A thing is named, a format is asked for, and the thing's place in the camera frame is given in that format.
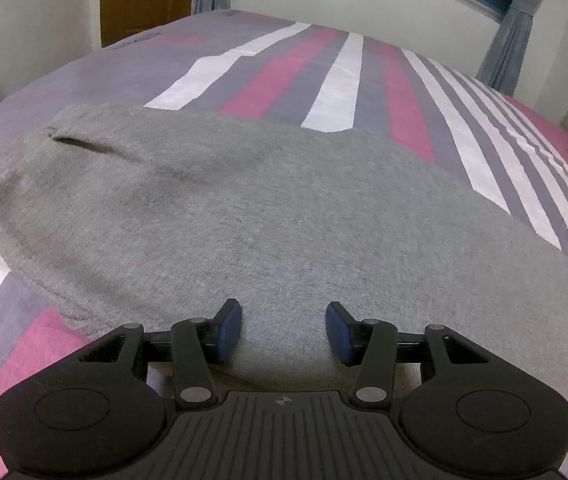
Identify striped bed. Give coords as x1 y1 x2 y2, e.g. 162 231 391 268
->
0 8 568 480

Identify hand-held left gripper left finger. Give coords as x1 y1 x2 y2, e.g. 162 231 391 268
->
78 298 243 408

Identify grey pants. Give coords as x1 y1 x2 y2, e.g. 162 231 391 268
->
0 101 568 406

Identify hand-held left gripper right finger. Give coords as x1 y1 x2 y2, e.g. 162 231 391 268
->
325 301 493 407

